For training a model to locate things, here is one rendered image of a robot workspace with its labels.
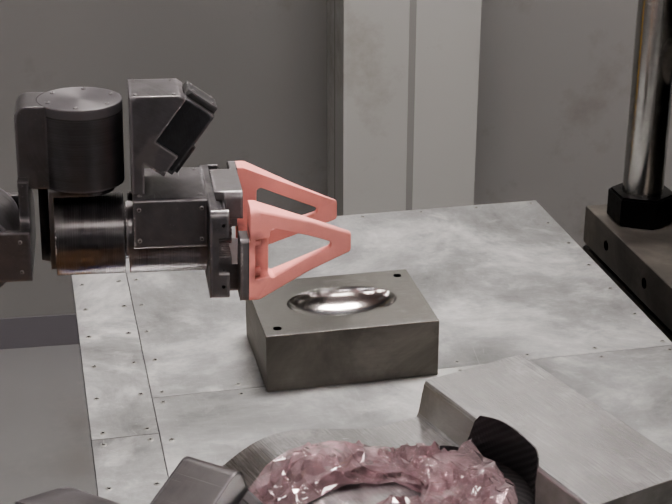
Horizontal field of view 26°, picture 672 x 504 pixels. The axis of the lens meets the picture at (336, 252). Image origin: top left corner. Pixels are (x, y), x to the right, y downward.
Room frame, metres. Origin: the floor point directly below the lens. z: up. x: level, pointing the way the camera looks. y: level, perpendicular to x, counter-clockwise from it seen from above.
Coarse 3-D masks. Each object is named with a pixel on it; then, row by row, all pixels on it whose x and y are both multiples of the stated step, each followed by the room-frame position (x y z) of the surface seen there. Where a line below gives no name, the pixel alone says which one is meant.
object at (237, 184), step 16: (224, 176) 0.97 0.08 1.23; (240, 176) 0.99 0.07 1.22; (256, 176) 1.00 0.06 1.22; (272, 176) 1.00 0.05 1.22; (224, 192) 0.94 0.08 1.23; (240, 192) 0.95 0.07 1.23; (256, 192) 1.00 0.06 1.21; (288, 192) 1.00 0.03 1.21; (304, 192) 1.00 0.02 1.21; (240, 208) 0.94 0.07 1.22; (320, 208) 1.00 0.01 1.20; (336, 208) 1.00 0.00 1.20; (240, 224) 0.99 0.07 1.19; (272, 240) 1.00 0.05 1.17
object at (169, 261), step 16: (208, 176) 0.98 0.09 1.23; (128, 192) 0.96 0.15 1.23; (208, 192) 0.94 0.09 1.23; (128, 208) 0.93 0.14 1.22; (208, 208) 0.92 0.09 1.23; (224, 208) 0.93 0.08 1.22; (128, 224) 0.92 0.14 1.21; (208, 224) 0.92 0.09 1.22; (224, 224) 0.91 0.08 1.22; (128, 240) 0.92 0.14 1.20; (208, 240) 0.92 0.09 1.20; (224, 240) 0.95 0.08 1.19; (144, 256) 0.92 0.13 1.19; (160, 256) 0.92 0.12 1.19; (176, 256) 0.93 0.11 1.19; (192, 256) 0.93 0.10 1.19; (208, 256) 0.92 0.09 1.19; (208, 272) 0.92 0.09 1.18; (224, 272) 0.91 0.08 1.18; (208, 288) 0.93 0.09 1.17; (224, 288) 0.91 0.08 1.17
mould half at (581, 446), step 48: (432, 384) 1.26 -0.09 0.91; (480, 384) 1.26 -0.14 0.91; (528, 384) 1.26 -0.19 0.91; (288, 432) 1.19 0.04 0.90; (336, 432) 1.21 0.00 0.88; (384, 432) 1.23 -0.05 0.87; (432, 432) 1.23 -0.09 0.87; (528, 432) 1.17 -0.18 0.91; (576, 432) 1.17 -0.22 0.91; (624, 432) 1.17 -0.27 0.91; (576, 480) 1.09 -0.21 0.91; (624, 480) 1.09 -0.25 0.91
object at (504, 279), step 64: (384, 256) 1.84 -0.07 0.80; (448, 256) 1.84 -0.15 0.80; (512, 256) 1.84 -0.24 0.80; (576, 256) 1.84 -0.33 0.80; (128, 320) 1.64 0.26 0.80; (192, 320) 1.64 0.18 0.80; (448, 320) 1.64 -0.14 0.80; (512, 320) 1.64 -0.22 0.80; (576, 320) 1.64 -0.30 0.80; (640, 320) 1.64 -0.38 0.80; (128, 384) 1.47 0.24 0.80; (192, 384) 1.47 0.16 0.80; (256, 384) 1.47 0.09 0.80; (384, 384) 1.47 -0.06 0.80; (576, 384) 1.47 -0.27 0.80; (640, 384) 1.47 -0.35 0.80; (128, 448) 1.33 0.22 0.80; (192, 448) 1.33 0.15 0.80
